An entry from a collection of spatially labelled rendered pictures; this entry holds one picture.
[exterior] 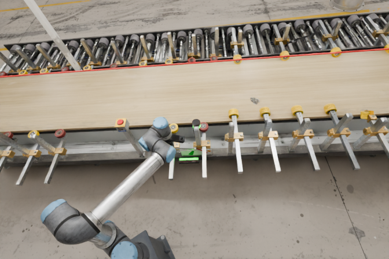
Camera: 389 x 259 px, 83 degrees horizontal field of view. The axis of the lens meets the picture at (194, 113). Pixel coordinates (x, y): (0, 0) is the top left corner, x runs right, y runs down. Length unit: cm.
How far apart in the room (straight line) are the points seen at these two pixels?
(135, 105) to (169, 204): 113
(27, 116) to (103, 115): 76
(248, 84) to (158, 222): 164
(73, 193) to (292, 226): 235
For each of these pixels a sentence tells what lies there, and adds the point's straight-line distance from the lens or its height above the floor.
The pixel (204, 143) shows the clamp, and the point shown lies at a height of 87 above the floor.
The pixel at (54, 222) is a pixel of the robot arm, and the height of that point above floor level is 145.
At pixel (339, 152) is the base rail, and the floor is 69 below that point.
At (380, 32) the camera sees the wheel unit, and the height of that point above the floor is 97.
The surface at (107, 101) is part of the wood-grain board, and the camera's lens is 223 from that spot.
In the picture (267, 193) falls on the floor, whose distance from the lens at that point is 257.
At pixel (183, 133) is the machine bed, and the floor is 70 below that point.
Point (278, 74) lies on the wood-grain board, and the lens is 223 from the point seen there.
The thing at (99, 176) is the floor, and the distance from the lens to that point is 294.
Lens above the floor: 243
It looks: 54 degrees down
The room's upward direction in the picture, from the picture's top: 10 degrees counter-clockwise
